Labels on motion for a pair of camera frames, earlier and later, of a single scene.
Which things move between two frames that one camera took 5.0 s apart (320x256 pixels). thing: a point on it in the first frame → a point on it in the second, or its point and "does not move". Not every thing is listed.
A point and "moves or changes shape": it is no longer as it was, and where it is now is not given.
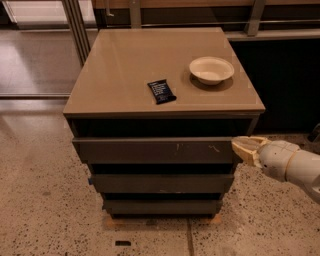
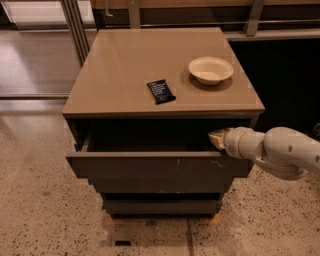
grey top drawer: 156,150 moves or changes shape
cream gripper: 274,159 → 232,142
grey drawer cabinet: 153,114 does not move
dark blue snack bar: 162,91 does not move
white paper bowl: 211,70 does not move
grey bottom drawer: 162,207 does not move
